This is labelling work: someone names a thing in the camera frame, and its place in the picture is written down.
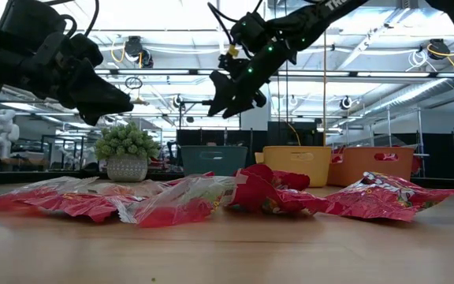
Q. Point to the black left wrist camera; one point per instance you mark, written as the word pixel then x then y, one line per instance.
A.
pixel 30 19

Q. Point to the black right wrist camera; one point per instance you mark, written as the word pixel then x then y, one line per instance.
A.
pixel 250 33

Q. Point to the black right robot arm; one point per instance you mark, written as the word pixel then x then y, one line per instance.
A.
pixel 313 23

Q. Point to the red wrapped gummy fish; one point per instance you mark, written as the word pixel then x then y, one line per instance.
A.
pixel 172 215

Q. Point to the yellow plastic bin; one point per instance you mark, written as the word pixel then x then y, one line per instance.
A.
pixel 298 169

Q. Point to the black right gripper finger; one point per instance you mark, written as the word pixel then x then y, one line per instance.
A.
pixel 221 88
pixel 240 100

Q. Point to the potted green succulent plant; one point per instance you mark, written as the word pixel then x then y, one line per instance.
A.
pixel 126 142

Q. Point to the black metal frame stand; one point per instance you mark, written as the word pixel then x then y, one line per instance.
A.
pixel 193 102

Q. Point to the white building column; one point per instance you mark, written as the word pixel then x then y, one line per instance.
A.
pixel 256 122

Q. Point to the teal plastic bin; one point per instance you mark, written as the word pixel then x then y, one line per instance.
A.
pixel 211 161

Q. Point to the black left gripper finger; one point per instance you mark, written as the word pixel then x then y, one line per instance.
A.
pixel 97 90
pixel 95 114

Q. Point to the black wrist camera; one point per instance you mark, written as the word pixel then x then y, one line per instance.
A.
pixel 30 19
pixel 250 33

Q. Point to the orange plastic bin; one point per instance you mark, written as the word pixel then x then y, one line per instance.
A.
pixel 365 165

